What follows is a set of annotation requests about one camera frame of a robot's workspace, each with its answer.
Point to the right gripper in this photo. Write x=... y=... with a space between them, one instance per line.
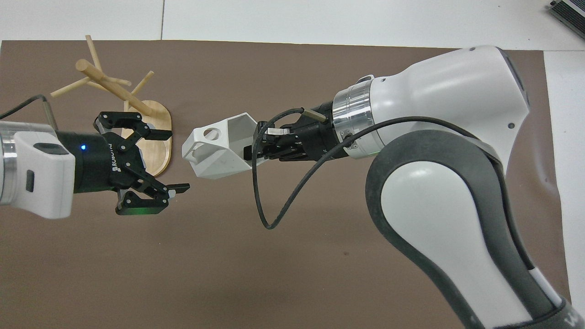
x=327 y=137

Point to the white geometric cup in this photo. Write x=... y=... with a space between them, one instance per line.
x=215 y=160

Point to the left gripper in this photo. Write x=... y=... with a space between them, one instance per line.
x=93 y=162

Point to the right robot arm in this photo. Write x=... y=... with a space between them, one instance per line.
x=438 y=91

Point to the wooden cup rack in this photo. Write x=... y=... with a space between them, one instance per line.
x=157 y=137

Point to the grey ribbed box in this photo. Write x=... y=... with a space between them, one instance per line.
x=570 y=11

